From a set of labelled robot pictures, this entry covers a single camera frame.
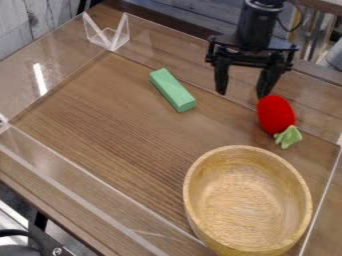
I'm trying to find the gold metal chair frame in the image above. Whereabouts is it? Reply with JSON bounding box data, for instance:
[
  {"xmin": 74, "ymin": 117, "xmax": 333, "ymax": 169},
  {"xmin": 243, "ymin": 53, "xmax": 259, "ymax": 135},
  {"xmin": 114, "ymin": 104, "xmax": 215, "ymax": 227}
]
[{"xmin": 289, "ymin": 0, "xmax": 342, "ymax": 62}]

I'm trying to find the black cable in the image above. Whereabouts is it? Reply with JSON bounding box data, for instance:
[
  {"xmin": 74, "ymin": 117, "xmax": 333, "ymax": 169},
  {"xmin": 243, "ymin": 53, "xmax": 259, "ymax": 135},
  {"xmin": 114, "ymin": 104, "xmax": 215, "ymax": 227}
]
[{"xmin": 0, "ymin": 228, "xmax": 46, "ymax": 256}]

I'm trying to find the clear acrylic corner bracket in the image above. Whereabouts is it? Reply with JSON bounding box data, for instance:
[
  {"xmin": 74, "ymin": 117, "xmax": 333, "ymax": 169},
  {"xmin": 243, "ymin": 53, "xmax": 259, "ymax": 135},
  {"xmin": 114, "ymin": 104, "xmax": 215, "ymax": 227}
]
[{"xmin": 82, "ymin": 12, "xmax": 130, "ymax": 52}]

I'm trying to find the green rectangular block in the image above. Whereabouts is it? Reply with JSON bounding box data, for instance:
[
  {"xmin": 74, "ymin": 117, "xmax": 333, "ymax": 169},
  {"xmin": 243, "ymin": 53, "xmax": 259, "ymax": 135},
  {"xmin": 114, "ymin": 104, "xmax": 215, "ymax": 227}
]
[{"xmin": 150, "ymin": 68, "xmax": 197, "ymax": 112}]

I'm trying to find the red plush strawberry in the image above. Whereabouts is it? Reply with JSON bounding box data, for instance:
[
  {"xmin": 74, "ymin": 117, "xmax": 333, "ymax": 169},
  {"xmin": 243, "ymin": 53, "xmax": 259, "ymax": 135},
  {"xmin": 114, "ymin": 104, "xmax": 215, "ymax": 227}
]
[{"xmin": 257, "ymin": 95, "xmax": 302, "ymax": 149}]

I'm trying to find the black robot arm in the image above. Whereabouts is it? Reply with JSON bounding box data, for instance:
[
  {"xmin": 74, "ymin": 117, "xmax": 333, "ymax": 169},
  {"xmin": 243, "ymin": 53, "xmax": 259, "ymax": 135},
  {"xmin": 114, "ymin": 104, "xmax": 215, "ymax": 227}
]
[{"xmin": 205, "ymin": 0, "xmax": 299, "ymax": 98}]

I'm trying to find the wooden bowl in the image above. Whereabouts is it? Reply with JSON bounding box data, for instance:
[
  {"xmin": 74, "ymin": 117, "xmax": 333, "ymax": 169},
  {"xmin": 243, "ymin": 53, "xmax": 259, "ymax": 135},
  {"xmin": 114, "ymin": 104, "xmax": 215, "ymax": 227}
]
[{"xmin": 183, "ymin": 145, "xmax": 313, "ymax": 256}]

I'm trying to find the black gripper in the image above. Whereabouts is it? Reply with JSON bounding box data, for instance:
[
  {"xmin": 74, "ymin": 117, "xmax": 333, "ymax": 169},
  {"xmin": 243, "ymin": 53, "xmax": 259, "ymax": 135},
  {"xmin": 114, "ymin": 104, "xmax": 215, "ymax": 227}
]
[{"xmin": 205, "ymin": 35, "xmax": 299, "ymax": 98}]

